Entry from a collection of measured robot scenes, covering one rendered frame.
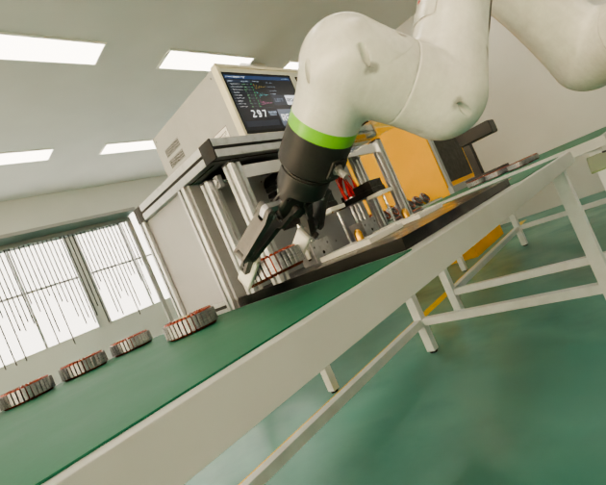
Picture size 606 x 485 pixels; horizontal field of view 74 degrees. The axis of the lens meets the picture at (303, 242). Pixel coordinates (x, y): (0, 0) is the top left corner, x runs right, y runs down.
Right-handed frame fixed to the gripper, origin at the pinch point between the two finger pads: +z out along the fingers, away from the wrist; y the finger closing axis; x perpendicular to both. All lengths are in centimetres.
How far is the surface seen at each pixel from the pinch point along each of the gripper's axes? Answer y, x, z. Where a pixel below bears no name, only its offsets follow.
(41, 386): -32, 27, 51
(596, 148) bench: 189, -19, 0
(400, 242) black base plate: 12.4, -13.5, -11.9
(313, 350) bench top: -17.7, -20.4, -16.1
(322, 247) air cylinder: 29.4, 7.7, 16.4
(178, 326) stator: -11.2, 8.4, 20.7
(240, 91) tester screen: 27, 46, -6
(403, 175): 362, 124, 156
